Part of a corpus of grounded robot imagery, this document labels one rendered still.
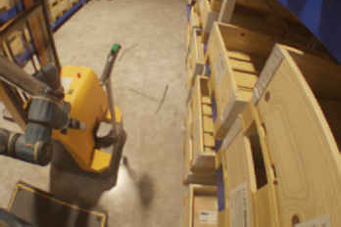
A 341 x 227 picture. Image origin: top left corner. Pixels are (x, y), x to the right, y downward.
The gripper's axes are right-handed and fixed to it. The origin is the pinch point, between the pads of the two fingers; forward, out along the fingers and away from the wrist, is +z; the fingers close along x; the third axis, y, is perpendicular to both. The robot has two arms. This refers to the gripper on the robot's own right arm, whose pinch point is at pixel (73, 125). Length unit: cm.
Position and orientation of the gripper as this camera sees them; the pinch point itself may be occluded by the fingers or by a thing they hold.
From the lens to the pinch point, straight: 109.5
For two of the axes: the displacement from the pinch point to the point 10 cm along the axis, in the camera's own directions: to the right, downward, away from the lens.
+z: -1.1, 3.0, 9.5
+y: -1.6, 9.3, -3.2
